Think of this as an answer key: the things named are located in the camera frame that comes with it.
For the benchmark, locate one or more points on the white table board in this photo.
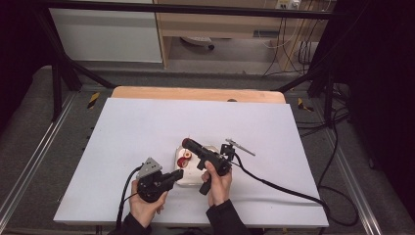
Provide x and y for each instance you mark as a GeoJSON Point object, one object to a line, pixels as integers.
{"type": "Point", "coordinates": [147, 124]}

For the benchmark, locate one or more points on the white chair base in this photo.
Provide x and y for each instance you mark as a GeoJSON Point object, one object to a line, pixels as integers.
{"type": "Point", "coordinates": [199, 40]}

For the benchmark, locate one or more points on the person's right hand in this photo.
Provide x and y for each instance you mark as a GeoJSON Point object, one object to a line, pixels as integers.
{"type": "Point", "coordinates": [221, 189]}

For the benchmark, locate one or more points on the light wooden desk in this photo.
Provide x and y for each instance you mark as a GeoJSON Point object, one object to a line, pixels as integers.
{"type": "Point", "coordinates": [208, 26]}

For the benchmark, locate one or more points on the wooden table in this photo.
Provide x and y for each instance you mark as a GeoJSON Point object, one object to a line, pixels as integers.
{"type": "Point", "coordinates": [195, 94]}

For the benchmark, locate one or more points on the yellow black floor tape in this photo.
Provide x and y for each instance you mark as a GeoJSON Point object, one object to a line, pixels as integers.
{"type": "Point", "coordinates": [93, 100]}
{"type": "Point", "coordinates": [303, 105]}

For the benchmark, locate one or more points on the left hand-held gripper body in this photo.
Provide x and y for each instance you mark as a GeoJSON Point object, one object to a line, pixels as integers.
{"type": "Point", "coordinates": [151, 186]}

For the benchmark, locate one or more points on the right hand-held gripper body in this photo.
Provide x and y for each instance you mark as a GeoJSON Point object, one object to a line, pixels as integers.
{"type": "Point", "coordinates": [218, 161]}

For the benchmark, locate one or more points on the black metal frame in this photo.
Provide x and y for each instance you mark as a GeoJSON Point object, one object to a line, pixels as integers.
{"type": "Point", "coordinates": [182, 9]}

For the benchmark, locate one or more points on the white power strip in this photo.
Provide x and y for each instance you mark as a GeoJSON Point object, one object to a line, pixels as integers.
{"type": "Point", "coordinates": [287, 4]}

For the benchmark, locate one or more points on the white cabinet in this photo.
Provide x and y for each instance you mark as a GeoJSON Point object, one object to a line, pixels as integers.
{"type": "Point", "coordinates": [104, 36]}

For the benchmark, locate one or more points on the aluminium floor rail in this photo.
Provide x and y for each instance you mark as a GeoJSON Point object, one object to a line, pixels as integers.
{"type": "Point", "coordinates": [36, 153]}
{"type": "Point", "coordinates": [349, 169]}

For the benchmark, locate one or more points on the person's left hand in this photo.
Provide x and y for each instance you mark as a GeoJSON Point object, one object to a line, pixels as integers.
{"type": "Point", "coordinates": [147, 212]}

